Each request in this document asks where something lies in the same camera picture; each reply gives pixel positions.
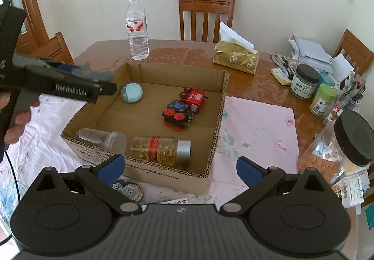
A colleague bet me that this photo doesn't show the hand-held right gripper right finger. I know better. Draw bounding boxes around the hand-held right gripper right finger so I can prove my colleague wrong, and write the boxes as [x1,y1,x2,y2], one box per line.
[219,156,335,216]

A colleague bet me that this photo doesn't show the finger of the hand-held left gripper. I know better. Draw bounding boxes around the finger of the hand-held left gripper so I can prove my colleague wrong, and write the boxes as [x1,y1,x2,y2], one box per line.
[99,82,119,96]
[38,57,79,73]

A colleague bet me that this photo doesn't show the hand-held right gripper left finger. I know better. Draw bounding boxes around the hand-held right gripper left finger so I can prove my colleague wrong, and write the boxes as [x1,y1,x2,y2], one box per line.
[28,154,144,216]

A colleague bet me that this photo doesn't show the grey animal toy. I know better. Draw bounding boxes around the grey animal toy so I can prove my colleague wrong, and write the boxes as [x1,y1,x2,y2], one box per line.
[74,62,114,83]

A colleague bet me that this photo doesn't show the mint round case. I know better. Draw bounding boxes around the mint round case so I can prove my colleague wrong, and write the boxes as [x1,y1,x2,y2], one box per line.
[121,82,144,104]

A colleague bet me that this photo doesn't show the brown cardboard box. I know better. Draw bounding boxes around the brown cardboard box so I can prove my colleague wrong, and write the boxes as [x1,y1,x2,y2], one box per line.
[60,62,230,198]

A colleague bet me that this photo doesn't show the glass jar with red label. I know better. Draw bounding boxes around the glass jar with red label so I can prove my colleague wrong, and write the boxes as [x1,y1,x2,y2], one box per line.
[130,136,192,167]

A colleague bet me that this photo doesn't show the black toy train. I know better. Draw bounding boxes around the black toy train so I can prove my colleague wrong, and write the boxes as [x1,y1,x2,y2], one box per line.
[162,100,197,131]

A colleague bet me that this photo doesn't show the red toy train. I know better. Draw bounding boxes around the red toy train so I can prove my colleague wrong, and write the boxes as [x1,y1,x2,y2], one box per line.
[179,87,209,115]

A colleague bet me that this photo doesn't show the person's left hand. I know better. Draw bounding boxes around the person's left hand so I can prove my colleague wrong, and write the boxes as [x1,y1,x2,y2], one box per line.
[0,92,40,145]

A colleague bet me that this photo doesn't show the round tape measure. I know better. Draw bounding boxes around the round tape measure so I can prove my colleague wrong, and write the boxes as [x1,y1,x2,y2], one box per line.
[112,179,144,203]

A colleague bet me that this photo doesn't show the pink floral tablecloth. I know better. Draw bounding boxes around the pink floral tablecloth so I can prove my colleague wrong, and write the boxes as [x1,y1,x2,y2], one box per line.
[0,93,299,220]

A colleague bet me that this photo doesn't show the clear plastic water bottle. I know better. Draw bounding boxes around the clear plastic water bottle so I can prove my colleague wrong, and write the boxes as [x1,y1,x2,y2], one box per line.
[126,0,149,61]

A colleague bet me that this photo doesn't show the red white printed packet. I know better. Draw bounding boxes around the red white printed packet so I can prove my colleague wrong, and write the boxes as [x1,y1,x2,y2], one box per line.
[159,197,190,205]

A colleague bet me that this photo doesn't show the yellow sticky notes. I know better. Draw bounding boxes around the yellow sticky notes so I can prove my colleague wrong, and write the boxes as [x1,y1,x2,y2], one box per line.
[270,68,291,85]

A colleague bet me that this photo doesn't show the small black lid jar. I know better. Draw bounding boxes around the small black lid jar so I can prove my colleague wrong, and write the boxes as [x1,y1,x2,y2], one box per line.
[289,63,320,100]

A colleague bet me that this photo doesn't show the green lid jar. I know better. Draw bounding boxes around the green lid jar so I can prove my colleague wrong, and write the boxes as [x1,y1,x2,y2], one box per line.
[310,84,338,118]

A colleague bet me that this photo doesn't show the white red label bottle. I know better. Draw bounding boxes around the white red label bottle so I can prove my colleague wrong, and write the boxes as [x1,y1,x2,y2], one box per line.
[323,105,344,124]

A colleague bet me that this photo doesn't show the pile of paper slips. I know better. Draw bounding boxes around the pile of paper slips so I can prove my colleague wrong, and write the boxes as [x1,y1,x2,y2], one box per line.
[336,166,371,209]

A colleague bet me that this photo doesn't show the large black lid plastic jar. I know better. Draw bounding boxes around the large black lid plastic jar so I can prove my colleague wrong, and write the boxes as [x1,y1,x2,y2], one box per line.
[298,109,374,187]

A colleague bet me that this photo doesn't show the black pen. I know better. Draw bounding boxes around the black pen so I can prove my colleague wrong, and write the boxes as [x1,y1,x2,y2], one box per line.
[283,58,297,73]
[276,53,293,75]
[270,55,285,73]

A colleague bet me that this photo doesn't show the gold tissue box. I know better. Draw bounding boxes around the gold tissue box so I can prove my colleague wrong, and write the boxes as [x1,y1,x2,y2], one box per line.
[212,22,261,75]

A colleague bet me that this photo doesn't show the teal box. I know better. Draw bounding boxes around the teal box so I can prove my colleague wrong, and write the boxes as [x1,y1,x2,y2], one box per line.
[317,70,336,88]

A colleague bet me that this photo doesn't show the pen holder with pens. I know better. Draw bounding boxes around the pen holder with pens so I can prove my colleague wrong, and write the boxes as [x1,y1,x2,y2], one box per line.
[336,71,366,116]

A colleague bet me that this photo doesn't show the stack of white papers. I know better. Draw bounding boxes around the stack of white papers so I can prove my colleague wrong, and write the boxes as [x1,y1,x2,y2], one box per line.
[288,35,334,66]

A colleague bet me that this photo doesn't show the white envelope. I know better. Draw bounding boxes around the white envelope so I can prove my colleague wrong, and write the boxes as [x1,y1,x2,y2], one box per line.
[331,53,355,82]

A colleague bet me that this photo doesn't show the black cable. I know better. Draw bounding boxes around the black cable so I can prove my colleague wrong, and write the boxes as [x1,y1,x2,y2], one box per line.
[0,150,22,247]

